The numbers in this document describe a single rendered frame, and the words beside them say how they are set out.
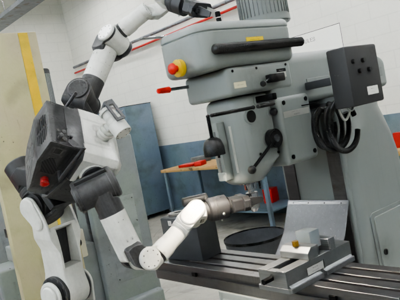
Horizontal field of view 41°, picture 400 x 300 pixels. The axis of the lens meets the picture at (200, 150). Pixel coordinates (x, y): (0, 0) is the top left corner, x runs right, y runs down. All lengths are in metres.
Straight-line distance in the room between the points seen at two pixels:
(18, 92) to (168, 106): 6.04
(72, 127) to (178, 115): 7.24
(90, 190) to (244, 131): 0.57
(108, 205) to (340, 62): 0.93
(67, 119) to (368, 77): 1.07
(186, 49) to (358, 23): 4.92
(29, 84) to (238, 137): 1.86
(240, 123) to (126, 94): 8.47
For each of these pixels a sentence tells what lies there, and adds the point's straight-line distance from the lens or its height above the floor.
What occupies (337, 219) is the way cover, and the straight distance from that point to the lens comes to 2.22.
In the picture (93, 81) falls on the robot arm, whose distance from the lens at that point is 2.09.
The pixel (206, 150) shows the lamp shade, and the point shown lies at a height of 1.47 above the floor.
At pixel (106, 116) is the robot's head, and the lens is 1.88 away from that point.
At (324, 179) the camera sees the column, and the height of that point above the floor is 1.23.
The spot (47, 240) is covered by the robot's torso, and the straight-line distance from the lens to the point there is 2.12.
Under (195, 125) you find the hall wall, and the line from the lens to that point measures 8.78.
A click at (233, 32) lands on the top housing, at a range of 1.87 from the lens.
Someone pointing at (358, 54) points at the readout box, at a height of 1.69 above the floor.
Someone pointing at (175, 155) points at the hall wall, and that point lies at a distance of 9.32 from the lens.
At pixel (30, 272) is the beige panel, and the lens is 3.42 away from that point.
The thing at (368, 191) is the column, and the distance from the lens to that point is 2.27.
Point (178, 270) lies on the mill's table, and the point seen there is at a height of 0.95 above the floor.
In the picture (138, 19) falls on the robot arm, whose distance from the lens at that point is 2.17.
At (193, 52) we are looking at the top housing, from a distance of 1.80.
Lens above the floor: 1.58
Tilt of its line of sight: 4 degrees down
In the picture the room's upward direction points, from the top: 11 degrees counter-clockwise
